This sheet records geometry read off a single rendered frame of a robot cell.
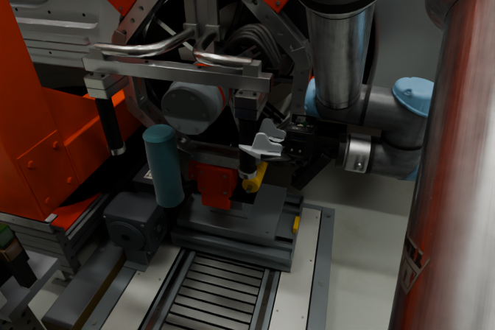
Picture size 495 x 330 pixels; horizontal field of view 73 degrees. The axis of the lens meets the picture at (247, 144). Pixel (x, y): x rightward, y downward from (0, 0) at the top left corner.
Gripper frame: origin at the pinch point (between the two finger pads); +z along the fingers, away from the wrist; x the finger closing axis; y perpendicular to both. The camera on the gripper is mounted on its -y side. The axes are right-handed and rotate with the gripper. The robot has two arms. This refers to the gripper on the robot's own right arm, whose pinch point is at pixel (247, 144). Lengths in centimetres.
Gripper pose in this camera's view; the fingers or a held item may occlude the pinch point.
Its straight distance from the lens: 72.3
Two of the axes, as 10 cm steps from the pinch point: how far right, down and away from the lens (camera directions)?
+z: -9.6, -1.5, 2.2
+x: -2.7, 5.5, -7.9
